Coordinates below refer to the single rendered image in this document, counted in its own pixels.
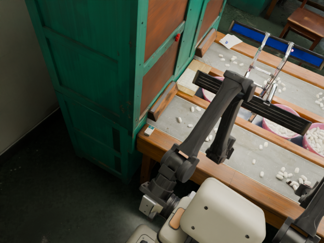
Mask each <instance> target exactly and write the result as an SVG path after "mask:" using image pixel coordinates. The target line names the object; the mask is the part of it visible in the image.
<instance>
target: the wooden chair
mask: <svg viewBox="0 0 324 243"><path fill-rule="evenodd" d="M307 1H308V0H304V1H303V3H302V4H301V6H300V7H299V8H297V9H296V10H295V11H294V12H293V13H292V14H291V15H290V16H289V17H288V18H287V21H288V22H287V23H286V25H285V27H284V29H283V30H282V32H281V34H280V36H279V38H284V39H285V38H286V36H287V34H288V33H289V31H290V30H291V31H293V32H295V33H297V34H299V35H301V36H303V37H305V38H307V39H309V40H310V41H312V42H313V44H312V45H311V47H310V48H309V50H310V51H313V50H314V48H315V47H316V45H317V44H318V43H319V41H320V40H321V39H322V38H324V17H323V16H321V15H319V14H317V13H314V12H312V11H310V10H308V9H306V8H304V6H305V4H306V2H307Z"/></svg>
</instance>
